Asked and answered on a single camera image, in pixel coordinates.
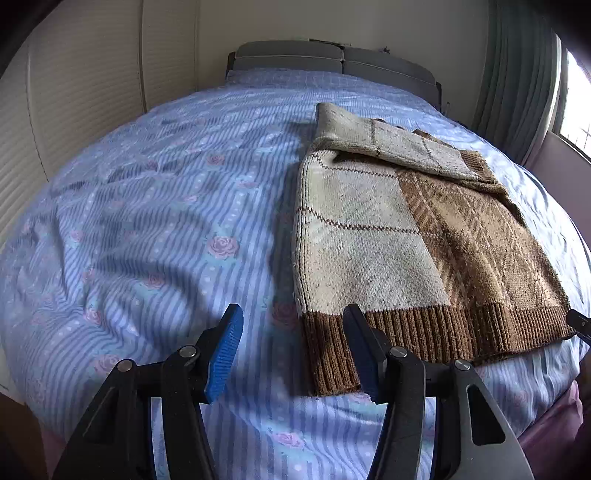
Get green curtain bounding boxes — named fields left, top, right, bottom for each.
left=472, top=1, right=561, bottom=165

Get brown beige knit sweater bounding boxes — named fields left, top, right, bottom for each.
left=293, top=102, right=573, bottom=396

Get window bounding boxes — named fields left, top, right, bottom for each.
left=558, top=51, right=591, bottom=157

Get grey padded headboard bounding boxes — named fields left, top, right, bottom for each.
left=226, top=39, right=443, bottom=109

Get blue floral striped bedsheet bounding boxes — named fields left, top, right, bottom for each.
left=1, top=70, right=590, bottom=479

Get cream louvered wardrobe doors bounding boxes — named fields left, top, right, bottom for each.
left=1, top=1, right=199, bottom=236

